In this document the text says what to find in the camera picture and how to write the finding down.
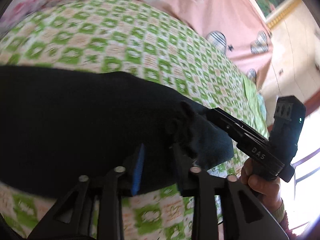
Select black knit pants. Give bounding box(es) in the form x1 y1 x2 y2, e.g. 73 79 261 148
1 66 234 198

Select right forearm sleeve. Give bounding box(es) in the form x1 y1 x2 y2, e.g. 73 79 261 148
271 203 292 237

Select person's right hand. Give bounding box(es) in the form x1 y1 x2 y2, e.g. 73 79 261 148
240 158 283 213

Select plain green sheet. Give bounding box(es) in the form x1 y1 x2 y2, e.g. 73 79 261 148
242 75 268 138

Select pink quilt with plaid hearts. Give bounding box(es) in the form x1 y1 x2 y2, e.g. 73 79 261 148
138 0 273 89

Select green white patterned bedsheet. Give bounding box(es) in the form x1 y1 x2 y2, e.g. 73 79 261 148
0 0 270 240

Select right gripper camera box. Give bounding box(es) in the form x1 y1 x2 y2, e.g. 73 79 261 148
269 95 306 165

